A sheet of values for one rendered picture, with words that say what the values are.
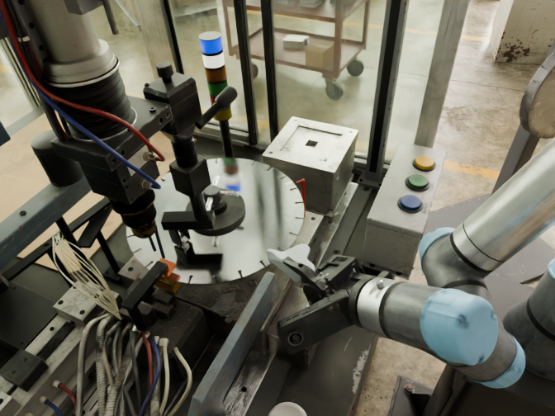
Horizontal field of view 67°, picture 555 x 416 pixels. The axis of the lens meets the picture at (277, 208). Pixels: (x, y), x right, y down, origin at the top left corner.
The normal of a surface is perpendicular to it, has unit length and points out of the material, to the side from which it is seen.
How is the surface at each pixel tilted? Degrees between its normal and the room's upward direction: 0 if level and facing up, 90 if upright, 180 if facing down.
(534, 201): 72
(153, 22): 90
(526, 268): 0
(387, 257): 90
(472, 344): 56
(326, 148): 0
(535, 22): 90
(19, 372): 0
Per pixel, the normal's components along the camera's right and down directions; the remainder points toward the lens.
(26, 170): -0.05, -0.72
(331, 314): 0.09, 0.22
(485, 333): 0.54, 0.00
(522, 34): -0.26, 0.68
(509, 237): -0.39, 0.51
